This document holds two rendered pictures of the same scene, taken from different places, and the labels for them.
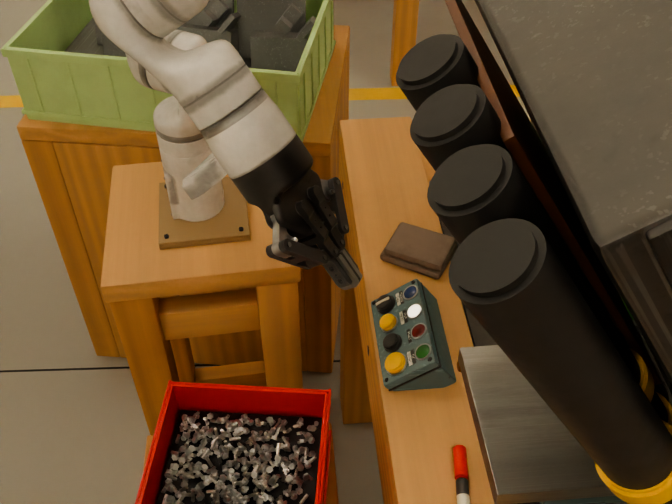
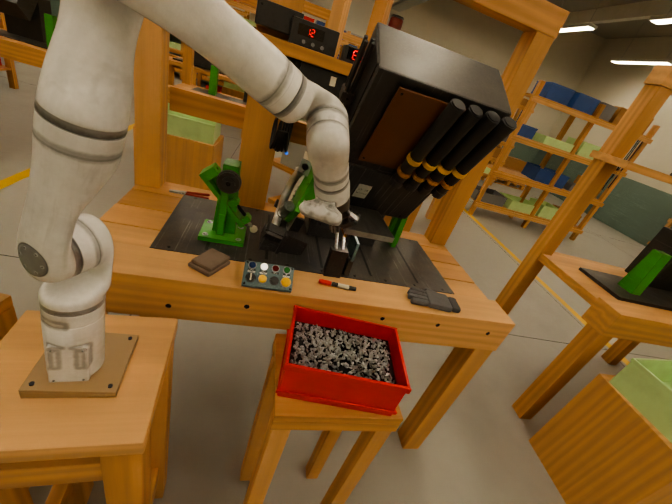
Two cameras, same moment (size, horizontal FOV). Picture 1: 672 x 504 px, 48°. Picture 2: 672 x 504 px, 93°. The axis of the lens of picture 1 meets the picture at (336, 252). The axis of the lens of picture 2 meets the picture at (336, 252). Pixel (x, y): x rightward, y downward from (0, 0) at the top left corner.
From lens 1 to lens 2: 1.00 m
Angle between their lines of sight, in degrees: 79
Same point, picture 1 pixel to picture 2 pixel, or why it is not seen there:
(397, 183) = (144, 257)
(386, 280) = (224, 278)
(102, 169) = not seen: outside the picture
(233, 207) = not seen: hidden behind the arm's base
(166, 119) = (88, 294)
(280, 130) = not seen: hidden behind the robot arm
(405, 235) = (204, 260)
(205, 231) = (119, 359)
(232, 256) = (151, 350)
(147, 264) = (131, 406)
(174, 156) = (96, 320)
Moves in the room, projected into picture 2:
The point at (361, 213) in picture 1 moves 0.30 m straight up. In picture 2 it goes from (164, 275) to (167, 173)
